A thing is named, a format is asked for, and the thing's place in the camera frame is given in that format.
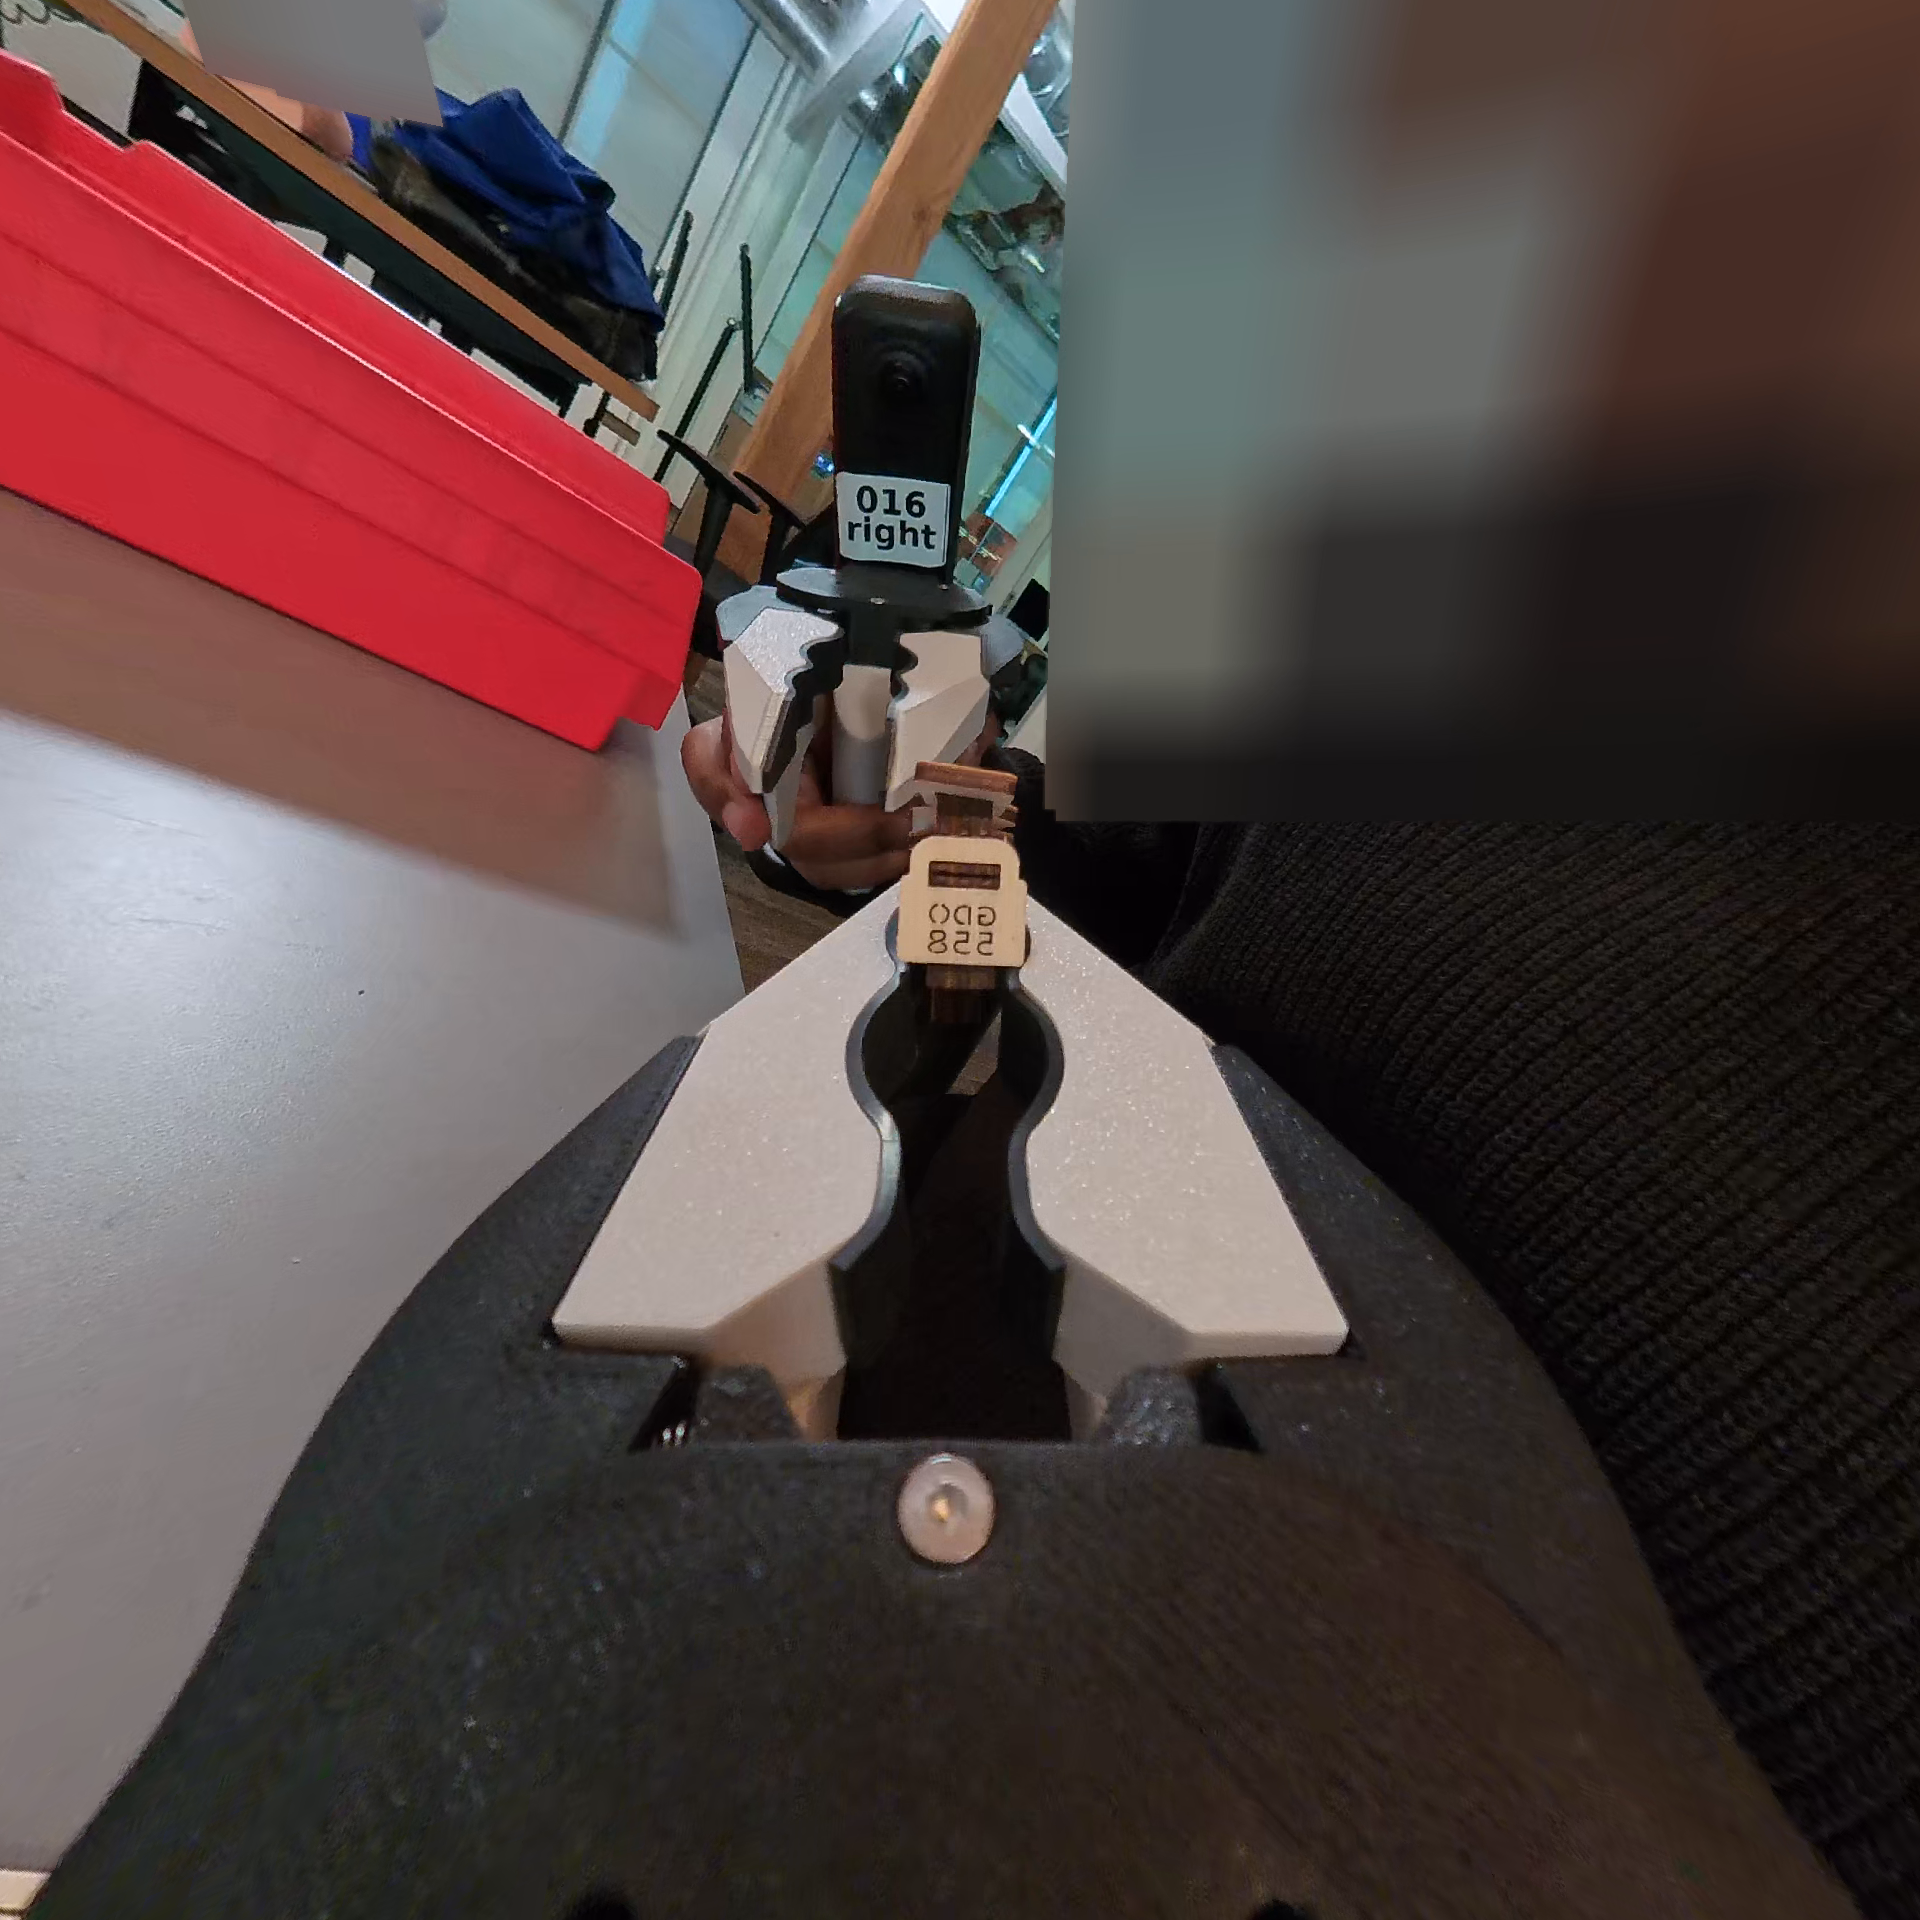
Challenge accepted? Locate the small laser-cut wooden piece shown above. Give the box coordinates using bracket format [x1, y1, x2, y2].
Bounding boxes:
[895, 759, 1032, 1032]

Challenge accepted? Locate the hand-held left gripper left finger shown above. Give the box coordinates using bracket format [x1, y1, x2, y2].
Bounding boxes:
[547, 902, 909, 1343]

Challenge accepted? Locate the black office chair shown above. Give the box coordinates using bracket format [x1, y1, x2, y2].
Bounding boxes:
[647, 429, 821, 663]

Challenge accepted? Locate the red plastic bin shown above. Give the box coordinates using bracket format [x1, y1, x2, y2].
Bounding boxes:
[0, 50, 709, 755]

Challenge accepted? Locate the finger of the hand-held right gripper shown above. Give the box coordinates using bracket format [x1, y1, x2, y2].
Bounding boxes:
[721, 604, 848, 857]
[890, 621, 1005, 813]

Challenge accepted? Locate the grey desk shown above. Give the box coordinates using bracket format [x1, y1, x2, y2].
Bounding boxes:
[0, 490, 752, 1880]

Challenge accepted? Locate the person's right hand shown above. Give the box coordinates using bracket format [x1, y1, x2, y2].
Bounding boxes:
[677, 716, 923, 910]

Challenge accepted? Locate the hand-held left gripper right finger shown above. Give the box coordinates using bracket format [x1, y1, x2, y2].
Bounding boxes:
[991, 897, 1351, 1361]

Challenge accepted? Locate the blue jacket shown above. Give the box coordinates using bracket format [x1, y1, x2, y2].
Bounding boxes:
[362, 87, 672, 381]

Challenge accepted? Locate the wooden ceiling beam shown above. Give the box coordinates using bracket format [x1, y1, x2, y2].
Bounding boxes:
[715, 0, 1075, 580]

